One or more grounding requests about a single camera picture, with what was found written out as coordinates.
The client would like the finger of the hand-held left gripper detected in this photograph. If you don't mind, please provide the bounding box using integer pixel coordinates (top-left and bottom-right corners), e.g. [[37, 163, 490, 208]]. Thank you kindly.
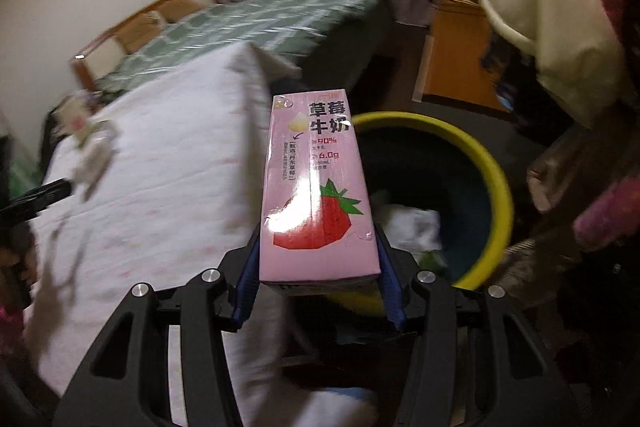
[[0, 177, 74, 224]]

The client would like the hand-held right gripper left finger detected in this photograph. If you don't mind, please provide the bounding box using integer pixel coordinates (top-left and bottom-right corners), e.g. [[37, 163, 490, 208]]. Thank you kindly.
[[59, 232, 264, 427]]

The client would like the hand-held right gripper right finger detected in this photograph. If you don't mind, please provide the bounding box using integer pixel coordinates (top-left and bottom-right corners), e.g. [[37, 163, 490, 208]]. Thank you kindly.
[[372, 224, 577, 427]]

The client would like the pink milk carton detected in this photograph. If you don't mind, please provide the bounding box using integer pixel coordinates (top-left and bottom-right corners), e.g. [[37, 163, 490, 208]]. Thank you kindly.
[[258, 89, 382, 297]]

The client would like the yellow-rimmed dark trash bin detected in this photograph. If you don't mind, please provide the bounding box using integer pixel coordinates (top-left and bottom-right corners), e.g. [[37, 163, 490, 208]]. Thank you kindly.
[[320, 110, 515, 319]]

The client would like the crumpled white tissue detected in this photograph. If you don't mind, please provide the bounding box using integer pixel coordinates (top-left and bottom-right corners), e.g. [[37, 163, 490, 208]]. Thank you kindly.
[[379, 203, 444, 259]]

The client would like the small white carton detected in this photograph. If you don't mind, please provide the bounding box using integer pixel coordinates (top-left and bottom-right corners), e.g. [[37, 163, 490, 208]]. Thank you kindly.
[[51, 91, 97, 144]]

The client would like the white plastic bag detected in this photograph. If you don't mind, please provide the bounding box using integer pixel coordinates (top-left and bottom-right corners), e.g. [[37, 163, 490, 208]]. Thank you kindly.
[[299, 386, 382, 427]]

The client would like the white table cloth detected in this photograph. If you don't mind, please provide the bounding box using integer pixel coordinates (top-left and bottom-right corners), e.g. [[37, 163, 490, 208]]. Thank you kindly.
[[22, 42, 383, 427]]

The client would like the wooden bed headboard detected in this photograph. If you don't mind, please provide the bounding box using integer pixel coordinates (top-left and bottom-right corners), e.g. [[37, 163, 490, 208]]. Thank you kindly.
[[70, 0, 222, 94]]

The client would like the beige garment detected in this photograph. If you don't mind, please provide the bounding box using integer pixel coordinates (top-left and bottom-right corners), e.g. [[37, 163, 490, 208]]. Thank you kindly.
[[526, 126, 628, 214]]

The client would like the pink fuzzy garment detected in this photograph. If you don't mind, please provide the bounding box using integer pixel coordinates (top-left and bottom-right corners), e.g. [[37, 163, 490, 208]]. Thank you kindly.
[[571, 171, 640, 254]]

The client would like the wooden cabinet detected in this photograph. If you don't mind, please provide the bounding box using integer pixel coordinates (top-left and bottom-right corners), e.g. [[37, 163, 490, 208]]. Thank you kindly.
[[411, 0, 517, 114]]

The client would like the bed with green quilt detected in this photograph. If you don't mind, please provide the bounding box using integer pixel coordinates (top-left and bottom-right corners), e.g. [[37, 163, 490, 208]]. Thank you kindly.
[[94, 0, 397, 110]]

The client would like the cream puffer jacket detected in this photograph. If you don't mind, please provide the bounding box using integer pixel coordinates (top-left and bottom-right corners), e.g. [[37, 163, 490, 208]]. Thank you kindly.
[[479, 0, 627, 130]]

